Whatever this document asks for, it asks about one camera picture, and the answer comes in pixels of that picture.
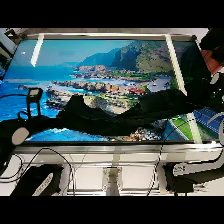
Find silver frame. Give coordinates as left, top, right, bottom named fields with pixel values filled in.
left=0, top=28, right=224, bottom=197

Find black cable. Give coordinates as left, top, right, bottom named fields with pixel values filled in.
left=0, top=146, right=75, bottom=197
left=146, top=113, right=201, bottom=197

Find dark blue jeans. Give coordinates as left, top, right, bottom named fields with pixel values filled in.
left=55, top=87, right=215, bottom=138

